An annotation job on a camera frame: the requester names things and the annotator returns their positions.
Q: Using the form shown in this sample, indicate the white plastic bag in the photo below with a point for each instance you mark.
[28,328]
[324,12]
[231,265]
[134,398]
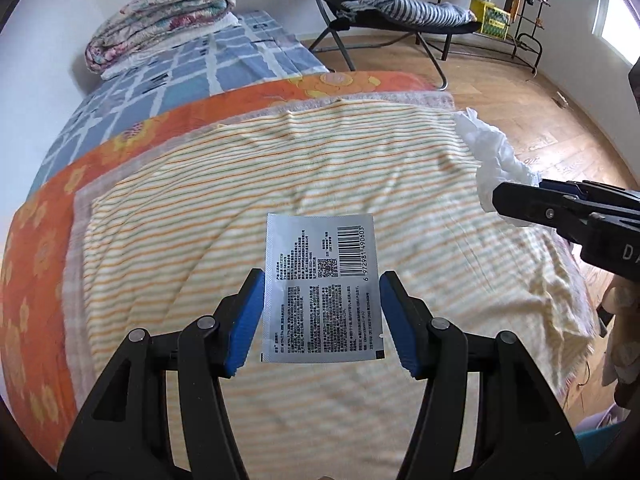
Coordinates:
[490,160]

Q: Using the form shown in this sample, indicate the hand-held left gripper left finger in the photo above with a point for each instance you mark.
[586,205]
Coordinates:
[247,320]

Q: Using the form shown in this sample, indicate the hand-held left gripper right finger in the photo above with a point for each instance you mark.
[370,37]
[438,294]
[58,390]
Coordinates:
[400,325]

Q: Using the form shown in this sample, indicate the black drying rack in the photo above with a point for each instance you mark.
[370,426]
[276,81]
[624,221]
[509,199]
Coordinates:
[525,40]

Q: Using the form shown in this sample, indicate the grey striped cloth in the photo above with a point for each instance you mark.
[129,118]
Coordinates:
[415,10]

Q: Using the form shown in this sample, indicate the orange floral bed sheet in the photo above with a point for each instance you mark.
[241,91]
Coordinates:
[40,260]

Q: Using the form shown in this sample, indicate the window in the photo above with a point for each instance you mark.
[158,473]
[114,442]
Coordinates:
[620,25]

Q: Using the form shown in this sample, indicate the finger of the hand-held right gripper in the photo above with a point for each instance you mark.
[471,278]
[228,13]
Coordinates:
[530,205]
[600,195]

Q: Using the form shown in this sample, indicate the blue checked bed sheet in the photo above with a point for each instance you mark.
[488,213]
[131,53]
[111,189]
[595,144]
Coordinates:
[200,65]

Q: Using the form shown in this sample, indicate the person's right forearm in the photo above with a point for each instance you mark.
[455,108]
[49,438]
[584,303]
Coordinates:
[625,340]

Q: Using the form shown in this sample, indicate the white folded sheet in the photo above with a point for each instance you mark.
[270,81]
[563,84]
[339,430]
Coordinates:
[120,71]

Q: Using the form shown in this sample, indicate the silver printed sachet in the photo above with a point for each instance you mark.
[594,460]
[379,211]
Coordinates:
[320,270]

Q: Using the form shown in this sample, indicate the folded floral quilt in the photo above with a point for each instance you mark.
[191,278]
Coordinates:
[160,10]

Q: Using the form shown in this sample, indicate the yellow striped fringed blanket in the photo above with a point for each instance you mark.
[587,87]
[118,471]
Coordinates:
[200,210]

